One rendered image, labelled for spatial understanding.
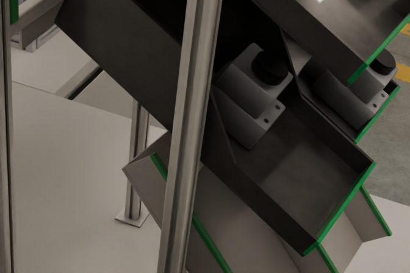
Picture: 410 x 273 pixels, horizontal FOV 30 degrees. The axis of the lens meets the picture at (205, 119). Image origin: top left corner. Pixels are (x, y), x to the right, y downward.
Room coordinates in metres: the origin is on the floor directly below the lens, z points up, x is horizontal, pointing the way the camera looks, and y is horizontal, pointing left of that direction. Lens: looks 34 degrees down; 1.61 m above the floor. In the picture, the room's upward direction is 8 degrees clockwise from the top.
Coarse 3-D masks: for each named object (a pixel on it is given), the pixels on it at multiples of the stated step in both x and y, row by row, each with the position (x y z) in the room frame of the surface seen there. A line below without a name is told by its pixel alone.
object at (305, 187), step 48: (96, 0) 0.54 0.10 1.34; (144, 0) 0.64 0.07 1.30; (240, 0) 0.63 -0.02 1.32; (96, 48) 0.54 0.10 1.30; (144, 48) 0.52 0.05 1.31; (240, 48) 0.62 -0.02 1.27; (144, 96) 0.52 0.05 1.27; (288, 96) 0.60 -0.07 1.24; (240, 144) 0.53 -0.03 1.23; (288, 144) 0.56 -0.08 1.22; (336, 144) 0.58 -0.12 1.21; (240, 192) 0.48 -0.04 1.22; (288, 192) 0.50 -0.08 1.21; (336, 192) 0.53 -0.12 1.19; (288, 240) 0.46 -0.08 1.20
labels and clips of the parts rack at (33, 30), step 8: (16, 0) 0.54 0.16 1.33; (16, 8) 0.54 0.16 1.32; (56, 8) 0.63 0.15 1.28; (16, 16) 0.54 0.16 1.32; (40, 16) 0.61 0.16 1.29; (48, 16) 0.62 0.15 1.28; (32, 24) 0.59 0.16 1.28; (40, 24) 0.61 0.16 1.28; (48, 24) 0.62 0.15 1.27; (24, 32) 0.58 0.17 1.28; (32, 32) 0.59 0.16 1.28; (40, 32) 0.61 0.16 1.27; (24, 40) 0.58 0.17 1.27; (32, 40) 0.59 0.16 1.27; (184, 272) 0.50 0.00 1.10
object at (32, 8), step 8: (32, 0) 0.58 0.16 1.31; (40, 0) 0.59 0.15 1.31; (48, 0) 0.60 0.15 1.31; (56, 0) 0.61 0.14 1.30; (24, 8) 0.57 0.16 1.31; (32, 8) 0.57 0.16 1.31; (40, 8) 0.58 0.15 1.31; (48, 8) 0.60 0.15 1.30; (24, 16) 0.56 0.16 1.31; (32, 16) 0.57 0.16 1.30; (16, 24) 0.55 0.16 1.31; (24, 24) 0.56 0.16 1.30; (16, 32) 0.55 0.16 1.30; (200, 168) 0.50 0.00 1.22
